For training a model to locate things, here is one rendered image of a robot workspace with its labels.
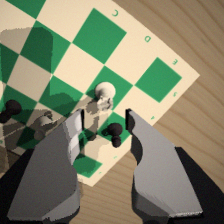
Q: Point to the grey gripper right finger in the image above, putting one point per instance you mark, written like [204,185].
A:
[168,185]

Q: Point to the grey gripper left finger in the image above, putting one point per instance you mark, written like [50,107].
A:
[42,187]

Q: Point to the green and cream chessboard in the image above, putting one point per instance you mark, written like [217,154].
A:
[53,54]

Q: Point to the black pawn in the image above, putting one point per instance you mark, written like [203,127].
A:
[13,107]
[115,129]

